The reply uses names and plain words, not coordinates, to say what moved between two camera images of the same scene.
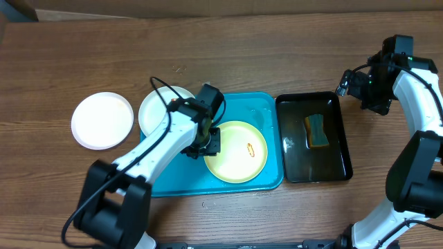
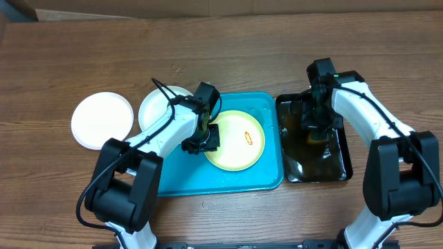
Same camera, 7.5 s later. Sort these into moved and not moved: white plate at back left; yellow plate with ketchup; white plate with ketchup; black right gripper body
Moved: yellow plate with ketchup; black right gripper body
Not moved: white plate at back left; white plate with ketchup
